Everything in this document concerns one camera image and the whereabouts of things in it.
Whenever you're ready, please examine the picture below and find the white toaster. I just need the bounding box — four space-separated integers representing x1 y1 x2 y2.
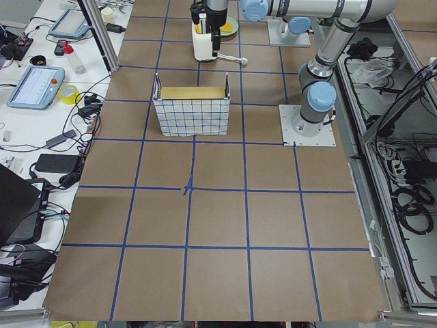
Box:
191 23 217 62

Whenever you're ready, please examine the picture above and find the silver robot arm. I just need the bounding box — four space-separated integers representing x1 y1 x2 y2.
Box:
190 0 229 57
242 0 399 137

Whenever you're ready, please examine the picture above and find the wooden board in basket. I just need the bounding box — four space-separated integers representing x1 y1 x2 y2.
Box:
160 86 229 100

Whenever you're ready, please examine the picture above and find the black laptop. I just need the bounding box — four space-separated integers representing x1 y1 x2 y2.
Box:
1 165 49 246

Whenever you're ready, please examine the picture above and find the clear bottle red cap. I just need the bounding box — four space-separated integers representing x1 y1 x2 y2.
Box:
63 42 86 74

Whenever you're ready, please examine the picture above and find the black power adapter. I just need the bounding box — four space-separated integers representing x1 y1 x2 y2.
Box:
35 154 80 174

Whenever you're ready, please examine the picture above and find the teach pendant tablet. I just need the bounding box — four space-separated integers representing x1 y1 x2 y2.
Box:
48 9 89 40
6 66 65 110

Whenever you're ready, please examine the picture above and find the upper teach pendant tablet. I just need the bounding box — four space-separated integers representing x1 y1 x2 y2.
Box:
48 9 89 40

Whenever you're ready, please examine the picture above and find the white crumpled cloth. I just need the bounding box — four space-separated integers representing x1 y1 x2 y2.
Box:
351 59 394 87

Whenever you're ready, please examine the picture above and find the aluminium frame post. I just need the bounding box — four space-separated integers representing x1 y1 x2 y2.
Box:
78 0 119 73

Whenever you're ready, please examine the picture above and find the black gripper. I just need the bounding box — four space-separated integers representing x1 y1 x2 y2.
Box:
190 0 228 57

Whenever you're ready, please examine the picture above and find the yellow tape roll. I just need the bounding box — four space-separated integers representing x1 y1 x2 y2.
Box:
57 84 81 105

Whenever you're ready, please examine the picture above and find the lower teach pendant tablet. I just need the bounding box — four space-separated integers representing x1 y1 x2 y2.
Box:
6 66 65 110

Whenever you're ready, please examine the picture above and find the checkered fabric basket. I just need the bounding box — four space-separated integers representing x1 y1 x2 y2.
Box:
153 74 231 137

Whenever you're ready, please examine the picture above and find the white toaster power cable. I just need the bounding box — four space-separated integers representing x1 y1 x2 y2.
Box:
216 53 249 65

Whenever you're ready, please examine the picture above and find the light green plate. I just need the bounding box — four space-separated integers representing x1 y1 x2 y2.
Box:
220 16 239 38

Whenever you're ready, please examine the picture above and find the white paper cup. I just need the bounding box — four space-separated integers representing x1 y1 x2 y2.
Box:
100 7 115 24

